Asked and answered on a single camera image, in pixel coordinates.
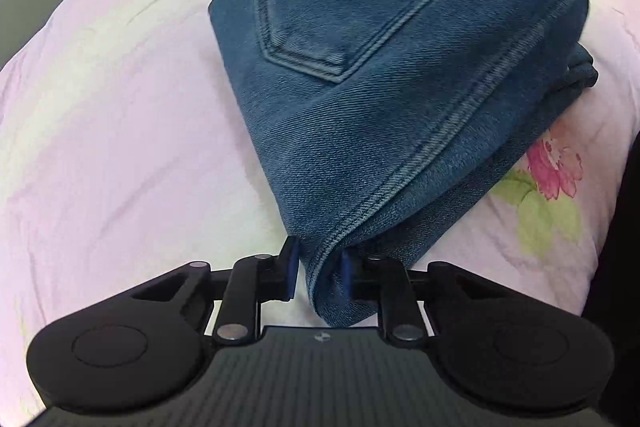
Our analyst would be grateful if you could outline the pink floral duvet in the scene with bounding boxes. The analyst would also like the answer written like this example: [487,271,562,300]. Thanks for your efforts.
[0,0,640,423]

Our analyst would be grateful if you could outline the blue denim pants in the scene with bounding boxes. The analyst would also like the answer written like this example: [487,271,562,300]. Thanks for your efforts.
[208,0,600,329]

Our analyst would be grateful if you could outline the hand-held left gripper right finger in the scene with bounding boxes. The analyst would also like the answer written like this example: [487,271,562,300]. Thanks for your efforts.
[339,248,501,348]

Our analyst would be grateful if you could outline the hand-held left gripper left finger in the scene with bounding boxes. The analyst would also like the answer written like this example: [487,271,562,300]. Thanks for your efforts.
[132,237,302,348]

